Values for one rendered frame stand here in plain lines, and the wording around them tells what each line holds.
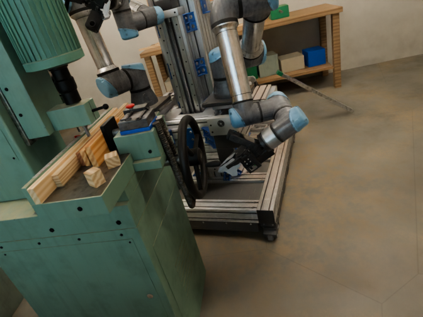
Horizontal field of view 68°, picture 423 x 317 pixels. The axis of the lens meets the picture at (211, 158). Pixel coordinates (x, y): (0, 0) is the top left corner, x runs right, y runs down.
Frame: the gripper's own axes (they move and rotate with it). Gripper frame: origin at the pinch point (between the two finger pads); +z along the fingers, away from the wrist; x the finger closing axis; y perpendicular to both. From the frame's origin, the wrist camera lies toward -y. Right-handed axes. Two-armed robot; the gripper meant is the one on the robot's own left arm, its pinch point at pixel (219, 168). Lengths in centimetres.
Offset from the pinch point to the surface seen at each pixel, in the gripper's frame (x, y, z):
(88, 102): -7, -48, 13
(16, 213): -25, -40, 52
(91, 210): -37.3, -26.7, 17.5
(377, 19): 333, 96, -137
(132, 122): -13.3, -34.3, 3.5
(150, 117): -10.0, -31.6, -0.4
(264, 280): 8, 65, 30
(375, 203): 57, 98, -28
